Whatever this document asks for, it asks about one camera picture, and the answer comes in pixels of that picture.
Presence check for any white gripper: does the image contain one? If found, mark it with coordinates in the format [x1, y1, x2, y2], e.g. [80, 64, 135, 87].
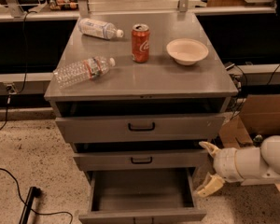
[196, 141, 243, 198]

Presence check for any grey bottom drawer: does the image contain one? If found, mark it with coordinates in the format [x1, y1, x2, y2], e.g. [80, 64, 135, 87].
[79, 168, 206, 224]

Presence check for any grey drawer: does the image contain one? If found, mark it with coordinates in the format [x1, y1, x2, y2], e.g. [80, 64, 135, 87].
[56, 114, 225, 143]
[74, 149, 208, 171]
[79, 168, 206, 224]

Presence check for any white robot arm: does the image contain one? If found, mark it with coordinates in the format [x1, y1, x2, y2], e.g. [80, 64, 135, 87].
[195, 135, 280, 198]

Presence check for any grey top drawer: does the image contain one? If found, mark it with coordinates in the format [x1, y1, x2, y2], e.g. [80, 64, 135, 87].
[56, 114, 225, 143]

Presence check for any grey metal drawer cabinet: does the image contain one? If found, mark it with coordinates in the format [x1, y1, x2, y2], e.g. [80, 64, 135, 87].
[43, 10, 239, 185]

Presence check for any grey middle drawer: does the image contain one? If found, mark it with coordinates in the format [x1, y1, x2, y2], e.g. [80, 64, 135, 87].
[74, 149, 208, 171]

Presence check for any open cardboard box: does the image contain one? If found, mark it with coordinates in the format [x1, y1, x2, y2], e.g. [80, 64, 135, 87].
[219, 94, 280, 191]

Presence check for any white paper bowl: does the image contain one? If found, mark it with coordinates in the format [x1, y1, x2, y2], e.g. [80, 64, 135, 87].
[166, 38, 209, 65]

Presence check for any red soda can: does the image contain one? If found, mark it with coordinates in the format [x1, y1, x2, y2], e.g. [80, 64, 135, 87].
[132, 23, 150, 63]

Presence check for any clear crushed water bottle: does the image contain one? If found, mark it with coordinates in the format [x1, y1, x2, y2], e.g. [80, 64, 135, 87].
[53, 57, 116, 89]

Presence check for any black bar on floor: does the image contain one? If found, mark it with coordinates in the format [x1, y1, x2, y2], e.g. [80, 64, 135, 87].
[19, 187, 41, 224]

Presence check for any white labelled water bottle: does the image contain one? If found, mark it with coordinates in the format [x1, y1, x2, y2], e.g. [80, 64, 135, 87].
[77, 18, 124, 40]

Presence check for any power strip with cables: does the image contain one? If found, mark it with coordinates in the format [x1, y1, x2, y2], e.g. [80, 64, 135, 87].
[224, 62, 247, 118]

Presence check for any black floor cable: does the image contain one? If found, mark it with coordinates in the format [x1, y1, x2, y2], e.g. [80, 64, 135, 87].
[0, 166, 74, 224]

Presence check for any black hanging cable left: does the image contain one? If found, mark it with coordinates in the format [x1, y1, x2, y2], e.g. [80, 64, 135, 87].
[0, 10, 38, 138]

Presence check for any wall power outlet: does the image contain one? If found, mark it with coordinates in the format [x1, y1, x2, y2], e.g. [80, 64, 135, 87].
[4, 83, 17, 94]

